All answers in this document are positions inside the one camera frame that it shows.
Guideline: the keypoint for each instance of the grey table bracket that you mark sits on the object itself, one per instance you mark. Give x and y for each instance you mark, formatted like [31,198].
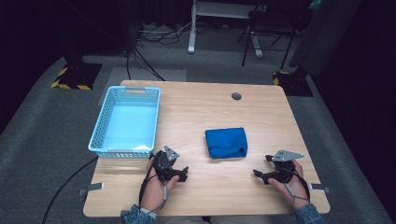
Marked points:
[91,187]
[320,188]

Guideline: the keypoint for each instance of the person's left hand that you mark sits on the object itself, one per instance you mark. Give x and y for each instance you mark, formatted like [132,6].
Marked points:
[154,193]

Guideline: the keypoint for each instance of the striped black stand base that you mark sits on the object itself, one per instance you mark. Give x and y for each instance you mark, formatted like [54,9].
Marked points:
[76,77]
[294,84]

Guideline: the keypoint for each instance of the person's right hand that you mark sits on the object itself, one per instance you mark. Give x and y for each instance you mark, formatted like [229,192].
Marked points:
[297,193]

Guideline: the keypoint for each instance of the light blue plastic basket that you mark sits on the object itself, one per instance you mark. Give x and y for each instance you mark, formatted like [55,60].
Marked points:
[130,124]

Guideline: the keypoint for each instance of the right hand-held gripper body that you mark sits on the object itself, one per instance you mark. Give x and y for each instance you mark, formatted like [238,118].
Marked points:
[283,171]

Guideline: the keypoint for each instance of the grey panel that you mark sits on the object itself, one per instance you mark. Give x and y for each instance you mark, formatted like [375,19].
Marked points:
[323,37]

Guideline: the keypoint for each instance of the white desk frame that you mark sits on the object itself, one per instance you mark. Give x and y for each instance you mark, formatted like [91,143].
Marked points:
[191,40]

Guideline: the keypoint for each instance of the blue cloth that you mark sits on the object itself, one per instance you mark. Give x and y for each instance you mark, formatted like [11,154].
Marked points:
[226,143]

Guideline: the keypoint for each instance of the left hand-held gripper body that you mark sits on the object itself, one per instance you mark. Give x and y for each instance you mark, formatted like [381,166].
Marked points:
[163,166]

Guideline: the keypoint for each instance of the black chair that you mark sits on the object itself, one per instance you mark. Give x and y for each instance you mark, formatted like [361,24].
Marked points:
[249,40]

